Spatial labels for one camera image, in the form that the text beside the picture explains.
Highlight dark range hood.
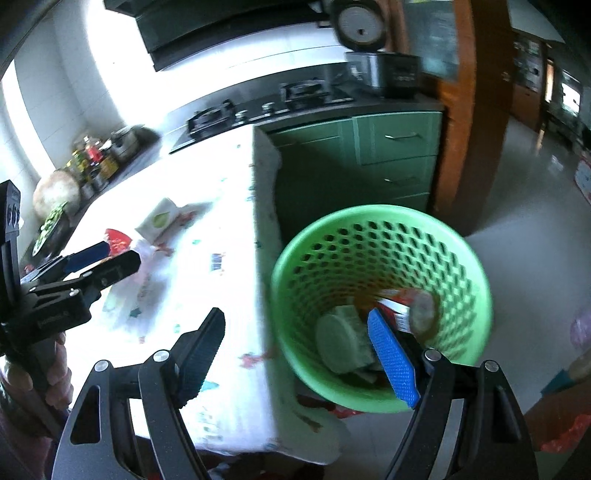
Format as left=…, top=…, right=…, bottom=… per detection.
left=104, top=0, right=335, bottom=72

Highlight group of condiment bottles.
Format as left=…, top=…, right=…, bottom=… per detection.
left=69, top=136, right=118, bottom=186

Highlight red printed wrapper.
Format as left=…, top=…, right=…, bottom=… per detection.
left=105, top=228, right=136, bottom=256

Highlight white round plastic container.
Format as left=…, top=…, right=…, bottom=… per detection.
left=315, top=307, right=384, bottom=376

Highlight bright window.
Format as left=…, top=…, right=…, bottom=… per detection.
left=558, top=69, right=583, bottom=125

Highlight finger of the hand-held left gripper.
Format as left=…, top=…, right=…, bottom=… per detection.
left=28, top=250, right=142, bottom=301
left=21, top=241, right=112, bottom=283

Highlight white printed tablecloth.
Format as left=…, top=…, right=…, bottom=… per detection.
left=65, top=124, right=352, bottom=464

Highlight white dotted floor box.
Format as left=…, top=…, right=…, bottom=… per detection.
left=574, top=159, right=591, bottom=205

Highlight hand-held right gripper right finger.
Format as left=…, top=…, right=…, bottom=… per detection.
left=367, top=308, right=539, bottom=480

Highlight cardboard box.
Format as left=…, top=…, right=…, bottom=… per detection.
left=538, top=364, right=591, bottom=480

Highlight pink plastic bag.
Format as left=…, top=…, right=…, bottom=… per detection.
left=570, top=309, right=591, bottom=348

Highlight white green tissue box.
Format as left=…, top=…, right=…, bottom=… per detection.
left=135, top=198, right=184, bottom=244

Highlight dark display shelf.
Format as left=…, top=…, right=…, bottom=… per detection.
left=510, top=34, right=546, bottom=132

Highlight red bag under basket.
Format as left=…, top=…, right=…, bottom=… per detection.
left=300, top=392, right=361, bottom=422

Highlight green kitchen cabinet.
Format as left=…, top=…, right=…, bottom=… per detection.
left=268, top=111, right=444, bottom=241

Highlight red white packet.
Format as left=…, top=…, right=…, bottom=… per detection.
left=376, top=288, right=416, bottom=334

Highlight pale round melon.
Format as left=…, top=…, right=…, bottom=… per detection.
left=33, top=170, right=81, bottom=217

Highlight open rice cooker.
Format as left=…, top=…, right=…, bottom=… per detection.
left=330, top=0, right=423, bottom=97

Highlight green vegetables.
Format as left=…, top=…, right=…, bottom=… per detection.
left=32, top=203, right=70, bottom=256

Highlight steel pot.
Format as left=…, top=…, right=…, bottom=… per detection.
left=110, top=126, right=141, bottom=162

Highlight person's left hand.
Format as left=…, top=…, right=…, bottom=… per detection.
left=0, top=331, right=75, bottom=412

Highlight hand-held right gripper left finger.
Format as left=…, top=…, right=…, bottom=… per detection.
left=52, top=307, right=227, bottom=480

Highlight wooden door with glass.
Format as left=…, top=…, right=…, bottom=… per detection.
left=406, top=0, right=514, bottom=236

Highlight orange plastic bag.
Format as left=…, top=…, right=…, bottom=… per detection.
left=540, top=413, right=591, bottom=455

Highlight black gas stove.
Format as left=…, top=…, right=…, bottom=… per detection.
left=168, top=78, right=354, bottom=154

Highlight green perforated plastic basket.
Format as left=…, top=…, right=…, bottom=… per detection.
left=270, top=204, right=494, bottom=414

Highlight beige round cup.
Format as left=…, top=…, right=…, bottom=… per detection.
left=409, top=290, right=440, bottom=336

